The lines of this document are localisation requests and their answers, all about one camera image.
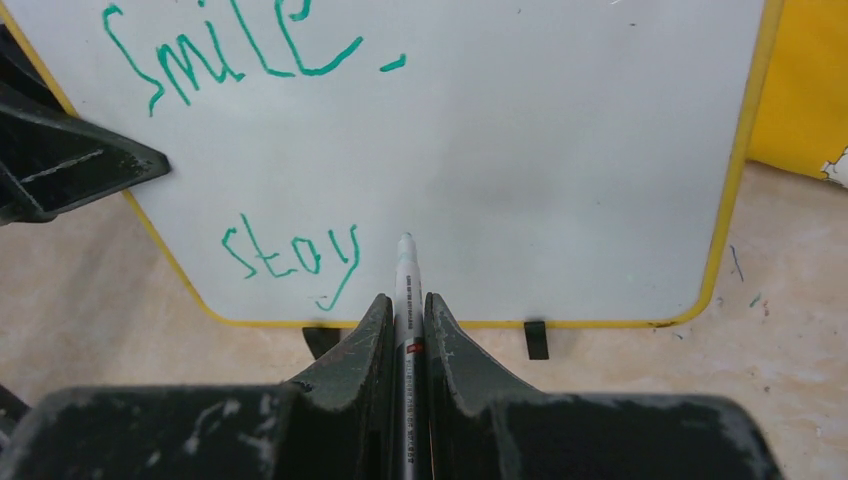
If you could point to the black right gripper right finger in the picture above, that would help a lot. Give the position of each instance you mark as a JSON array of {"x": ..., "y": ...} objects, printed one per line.
[{"x": 487, "y": 423}]

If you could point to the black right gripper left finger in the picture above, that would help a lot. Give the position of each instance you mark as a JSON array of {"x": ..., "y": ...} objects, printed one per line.
[{"x": 327, "y": 422}]

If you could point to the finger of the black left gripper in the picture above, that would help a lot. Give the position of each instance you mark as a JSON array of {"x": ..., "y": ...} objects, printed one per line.
[{"x": 52, "y": 162}]

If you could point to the white marker pen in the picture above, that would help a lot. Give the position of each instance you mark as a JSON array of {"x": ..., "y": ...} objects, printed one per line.
[{"x": 411, "y": 437}]

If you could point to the yellow-framed whiteboard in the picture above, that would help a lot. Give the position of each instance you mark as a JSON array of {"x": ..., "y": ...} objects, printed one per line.
[{"x": 570, "y": 161}]

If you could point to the folded yellow cloth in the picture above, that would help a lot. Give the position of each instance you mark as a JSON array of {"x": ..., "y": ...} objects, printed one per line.
[{"x": 801, "y": 124}]

